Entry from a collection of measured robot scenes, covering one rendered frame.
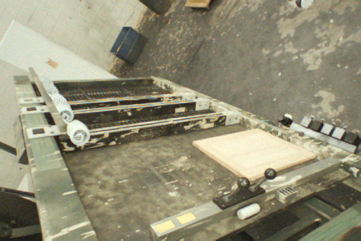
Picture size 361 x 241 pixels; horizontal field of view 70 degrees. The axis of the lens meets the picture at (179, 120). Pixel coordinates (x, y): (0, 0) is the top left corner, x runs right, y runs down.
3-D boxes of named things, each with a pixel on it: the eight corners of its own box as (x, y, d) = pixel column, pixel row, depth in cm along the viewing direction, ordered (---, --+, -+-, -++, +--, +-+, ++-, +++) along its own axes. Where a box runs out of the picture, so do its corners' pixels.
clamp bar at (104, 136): (241, 124, 166) (247, 87, 158) (31, 162, 102) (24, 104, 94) (231, 118, 173) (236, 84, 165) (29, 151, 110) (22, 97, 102)
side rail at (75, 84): (152, 89, 265) (153, 78, 262) (30, 96, 207) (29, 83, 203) (149, 87, 272) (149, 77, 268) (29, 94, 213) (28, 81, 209)
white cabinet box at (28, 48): (130, 86, 491) (14, 20, 362) (115, 112, 494) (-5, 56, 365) (120, 78, 538) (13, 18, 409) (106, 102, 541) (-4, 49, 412)
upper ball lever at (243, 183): (233, 204, 82) (255, 184, 73) (224, 208, 80) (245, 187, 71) (226, 194, 84) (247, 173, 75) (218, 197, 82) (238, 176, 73)
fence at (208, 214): (340, 169, 118) (342, 161, 117) (157, 249, 67) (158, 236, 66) (329, 163, 122) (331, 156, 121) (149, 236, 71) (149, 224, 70)
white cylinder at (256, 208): (242, 221, 80) (260, 213, 84) (244, 214, 79) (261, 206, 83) (236, 216, 82) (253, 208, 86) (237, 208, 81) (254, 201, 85)
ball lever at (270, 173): (258, 194, 89) (281, 174, 80) (250, 197, 87) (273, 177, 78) (251, 184, 91) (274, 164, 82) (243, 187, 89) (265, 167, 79)
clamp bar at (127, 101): (196, 103, 204) (199, 73, 196) (22, 121, 141) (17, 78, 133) (189, 100, 212) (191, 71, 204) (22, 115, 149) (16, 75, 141)
